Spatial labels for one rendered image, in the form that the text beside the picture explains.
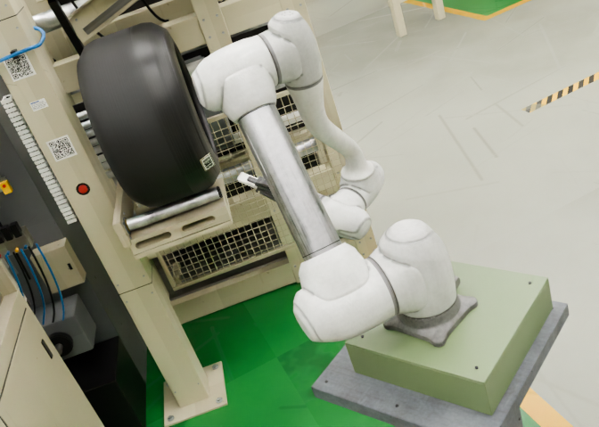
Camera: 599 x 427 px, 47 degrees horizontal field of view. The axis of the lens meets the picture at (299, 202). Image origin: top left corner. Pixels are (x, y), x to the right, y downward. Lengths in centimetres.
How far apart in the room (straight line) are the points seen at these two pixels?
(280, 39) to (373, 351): 79
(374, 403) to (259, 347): 140
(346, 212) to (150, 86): 70
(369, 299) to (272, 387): 137
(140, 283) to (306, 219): 115
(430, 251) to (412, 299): 12
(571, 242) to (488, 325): 155
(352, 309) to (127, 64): 107
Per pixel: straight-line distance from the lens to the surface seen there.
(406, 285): 164
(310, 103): 180
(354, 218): 201
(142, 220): 243
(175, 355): 284
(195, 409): 298
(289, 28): 170
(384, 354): 175
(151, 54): 221
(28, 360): 232
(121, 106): 217
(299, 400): 282
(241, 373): 305
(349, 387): 185
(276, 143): 164
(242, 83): 165
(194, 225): 245
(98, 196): 248
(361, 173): 208
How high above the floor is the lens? 193
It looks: 28 degrees down
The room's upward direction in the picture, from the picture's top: 19 degrees counter-clockwise
